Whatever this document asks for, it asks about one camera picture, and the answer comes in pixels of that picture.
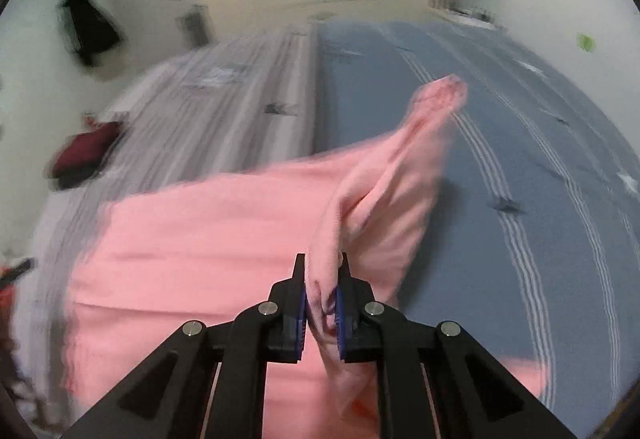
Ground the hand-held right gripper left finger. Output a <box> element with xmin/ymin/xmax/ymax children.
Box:
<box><xmin>60</xmin><ymin>253</ymin><xmax>307</xmax><ymax>439</ymax></box>

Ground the folded black garment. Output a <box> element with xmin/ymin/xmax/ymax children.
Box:
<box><xmin>50</xmin><ymin>164</ymin><xmax>101</xmax><ymax>192</ymax></box>

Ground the bed with striped star sheet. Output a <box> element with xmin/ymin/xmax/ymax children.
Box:
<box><xmin>15</xmin><ymin>19</ymin><xmax>633</xmax><ymax>439</ymax></box>

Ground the upright grey suitcase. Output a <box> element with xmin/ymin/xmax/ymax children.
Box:
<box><xmin>177</xmin><ymin>5</ymin><xmax>211</xmax><ymax>47</ymax></box>

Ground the white nightstand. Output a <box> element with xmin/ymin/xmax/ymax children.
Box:
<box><xmin>427</xmin><ymin>1</ymin><xmax>508</xmax><ymax>30</ymax></box>

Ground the black jacket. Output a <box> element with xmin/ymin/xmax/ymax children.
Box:
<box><xmin>57</xmin><ymin>0</ymin><xmax>121</xmax><ymax>67</ymax></box>

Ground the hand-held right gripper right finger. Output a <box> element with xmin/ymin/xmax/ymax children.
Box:
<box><xmin>336</xmin><ymin>253</ymin><xmax>581</xmax><ymax>439</ymax></box>

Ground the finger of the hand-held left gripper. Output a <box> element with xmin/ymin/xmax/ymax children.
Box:
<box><xmin>0</xmin><ymin>257</ymin><xmax>37</xmax><ymax>292</ymax></box>

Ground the folded maroon garment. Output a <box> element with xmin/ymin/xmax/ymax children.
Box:
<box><xmin>52</xmin><ymin>120</ymin><xmax>126</xmax><ymax>177</ymax></box>

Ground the pink t-shirt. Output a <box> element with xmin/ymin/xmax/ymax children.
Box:
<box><xmin>62</xmin><ymin>73</ymin><xmax>551</xmax><ymax>439</ymax></box>

